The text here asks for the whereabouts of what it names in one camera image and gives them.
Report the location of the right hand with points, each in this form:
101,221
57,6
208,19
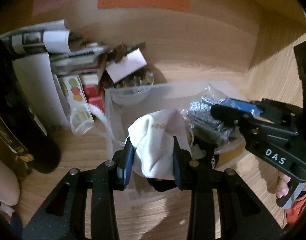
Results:
282,185

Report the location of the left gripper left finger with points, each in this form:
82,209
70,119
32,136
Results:
123,163

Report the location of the stack of newspapers and books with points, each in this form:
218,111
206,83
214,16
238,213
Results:
41,53

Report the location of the silver glitter item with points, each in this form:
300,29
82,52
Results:
198,116

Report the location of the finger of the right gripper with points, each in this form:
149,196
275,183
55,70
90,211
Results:
243,106

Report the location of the clear plastic storage bin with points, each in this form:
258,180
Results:
124,106

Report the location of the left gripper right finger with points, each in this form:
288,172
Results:
181,167

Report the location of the white pouch with black cord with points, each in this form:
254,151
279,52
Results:
152,137

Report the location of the small pink box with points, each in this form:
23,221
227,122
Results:
130,63

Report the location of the dark wine bottle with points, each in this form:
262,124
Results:
34,145

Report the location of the pink cup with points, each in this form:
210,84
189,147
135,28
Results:
9,186

